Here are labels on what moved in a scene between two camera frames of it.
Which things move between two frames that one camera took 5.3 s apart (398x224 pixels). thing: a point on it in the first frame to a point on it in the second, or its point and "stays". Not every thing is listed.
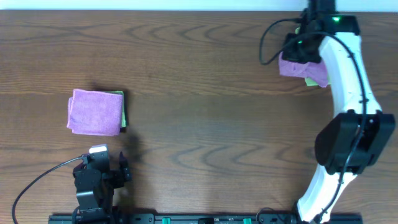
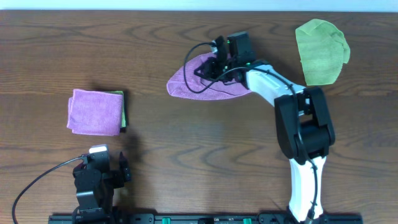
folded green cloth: [123, 119] stays
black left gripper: [115, 175] stays
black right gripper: [290, 56] to [208, 65]
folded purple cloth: [94, 112] stays
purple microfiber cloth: [315, 71] to [183, 83]
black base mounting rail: [268, 218] stays
